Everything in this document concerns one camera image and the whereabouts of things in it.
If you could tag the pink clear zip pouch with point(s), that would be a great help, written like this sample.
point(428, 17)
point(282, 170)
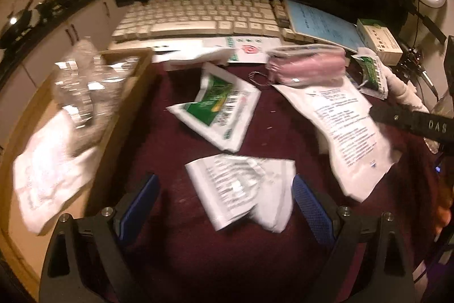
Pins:
point(305, 67)

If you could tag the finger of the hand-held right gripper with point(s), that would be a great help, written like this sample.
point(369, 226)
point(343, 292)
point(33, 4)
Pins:
point(388, 115)

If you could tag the white paper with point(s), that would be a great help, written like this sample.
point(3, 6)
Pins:
point(191, 58)

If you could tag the white printed soft packet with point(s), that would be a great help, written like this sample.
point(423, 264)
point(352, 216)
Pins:
point(49, 168)

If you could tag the white cloth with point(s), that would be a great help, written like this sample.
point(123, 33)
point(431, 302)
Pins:
point(400, 90)

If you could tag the clear crumpled plastic wrap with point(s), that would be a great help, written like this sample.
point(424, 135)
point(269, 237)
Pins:
point(78, 75)

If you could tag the small black electronic gadget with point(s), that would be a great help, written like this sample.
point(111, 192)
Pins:
point(411, 61)

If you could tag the maroon table cloth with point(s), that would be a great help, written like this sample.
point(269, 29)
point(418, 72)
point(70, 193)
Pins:
point(220, 260)

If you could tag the beige computer keyboard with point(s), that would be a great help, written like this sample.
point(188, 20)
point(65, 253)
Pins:
point(198, 15)

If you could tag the small green white packet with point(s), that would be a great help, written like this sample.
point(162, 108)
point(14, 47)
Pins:
point(372, 72)

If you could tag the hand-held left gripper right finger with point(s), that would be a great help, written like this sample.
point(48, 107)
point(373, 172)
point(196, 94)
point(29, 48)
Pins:
point(312, 207)

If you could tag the small white green carton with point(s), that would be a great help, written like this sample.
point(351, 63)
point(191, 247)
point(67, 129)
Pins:
point(379, 40)

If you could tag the green white soft packet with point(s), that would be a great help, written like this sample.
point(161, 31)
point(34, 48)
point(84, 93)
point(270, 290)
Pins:
point(212, 100)

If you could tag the cardboard box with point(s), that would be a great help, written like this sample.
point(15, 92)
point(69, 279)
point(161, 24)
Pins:
point(142, 75)

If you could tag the blue booklet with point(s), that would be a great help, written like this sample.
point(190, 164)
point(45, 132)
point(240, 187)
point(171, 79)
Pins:
point(319, 22)

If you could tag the dark kitchen counter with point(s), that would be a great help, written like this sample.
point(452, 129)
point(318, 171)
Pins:
point(46, 10)

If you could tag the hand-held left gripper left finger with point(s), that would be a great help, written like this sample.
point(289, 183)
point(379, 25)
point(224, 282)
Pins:
point(140, 204)

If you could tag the large white text packet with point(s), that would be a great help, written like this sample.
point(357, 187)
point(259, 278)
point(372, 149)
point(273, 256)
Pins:
point(347, 132)

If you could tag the white spiral notepad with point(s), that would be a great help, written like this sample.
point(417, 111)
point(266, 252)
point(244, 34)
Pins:
point(253, 49)

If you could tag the white text printed packet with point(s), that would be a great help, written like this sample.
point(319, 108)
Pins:
point(230, 182)

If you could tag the white cabinets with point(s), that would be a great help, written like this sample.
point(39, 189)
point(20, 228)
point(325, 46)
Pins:
point(42, 51)

